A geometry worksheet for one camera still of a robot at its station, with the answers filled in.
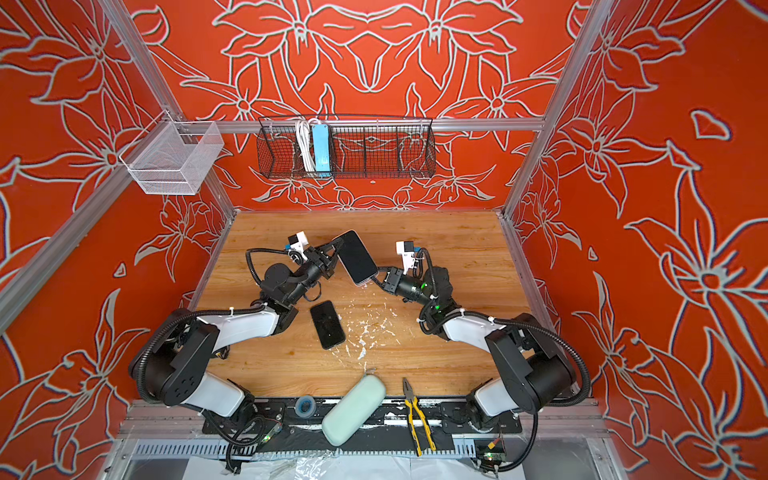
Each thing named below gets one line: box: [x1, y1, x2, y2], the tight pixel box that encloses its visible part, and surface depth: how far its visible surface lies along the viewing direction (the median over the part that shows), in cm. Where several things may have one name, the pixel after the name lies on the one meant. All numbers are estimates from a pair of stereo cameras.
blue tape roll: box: [295, 395, 316, 418], surface depth 76 cm
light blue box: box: [312, 124, 331, 174], surface depth 92 cm
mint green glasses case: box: [322, 374, 387, 447], surface depth 73 cm
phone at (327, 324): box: [310, 300, 346, 350], surface depth 92 cm
